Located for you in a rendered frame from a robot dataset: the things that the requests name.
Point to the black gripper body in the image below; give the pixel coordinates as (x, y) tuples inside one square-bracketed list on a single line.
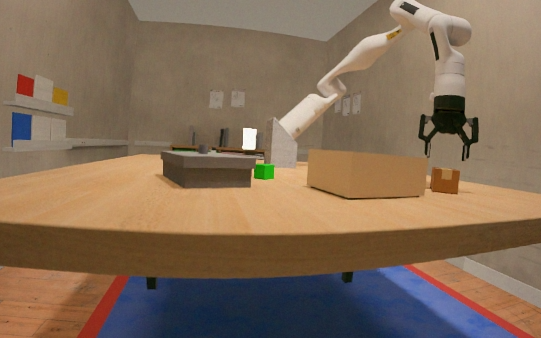
[(449, 107)]

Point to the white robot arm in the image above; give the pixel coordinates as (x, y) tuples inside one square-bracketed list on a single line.
[(443, 32)]

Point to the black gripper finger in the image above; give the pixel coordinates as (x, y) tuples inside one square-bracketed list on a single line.
[(474, 124), (424, 120)]

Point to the green block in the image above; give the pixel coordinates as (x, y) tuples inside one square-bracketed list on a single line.
[(264, 172)]

